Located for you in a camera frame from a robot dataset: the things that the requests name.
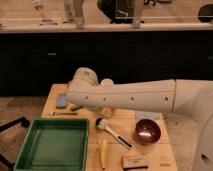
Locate blue sponge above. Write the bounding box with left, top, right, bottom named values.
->
left=56, top=93, right=67, bottom=109

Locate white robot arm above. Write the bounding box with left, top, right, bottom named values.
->
left=66, top=67, right=213, bottom=171

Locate orange bowl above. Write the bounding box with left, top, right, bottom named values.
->
left=107, top=108, right=116, bottom=116

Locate dark purple bowl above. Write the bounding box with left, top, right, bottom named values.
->
left=134, top=119, right=161, bottom=145

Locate white cup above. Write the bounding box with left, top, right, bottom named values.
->
left=101, top=78, right=114, bottom=86

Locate green cucumber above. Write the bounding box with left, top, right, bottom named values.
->
left=70, top=105, right=83, bottom=112

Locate light blue cloth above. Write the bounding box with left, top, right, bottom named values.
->
left=135, top=111, right=161, bottom=121

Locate black whiteboard eraser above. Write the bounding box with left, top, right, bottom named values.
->
left=121, top=155, right=149, bottom=171

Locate green plastic tray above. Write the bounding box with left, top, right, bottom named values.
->
left=14, top=119, right=90, bottom=171

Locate black chair base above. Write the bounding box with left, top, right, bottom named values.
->
left=0, top=116, right=31, bottom=169

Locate black handled utensil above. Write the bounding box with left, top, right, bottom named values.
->
left=49, top=111, right=78, bottom=116

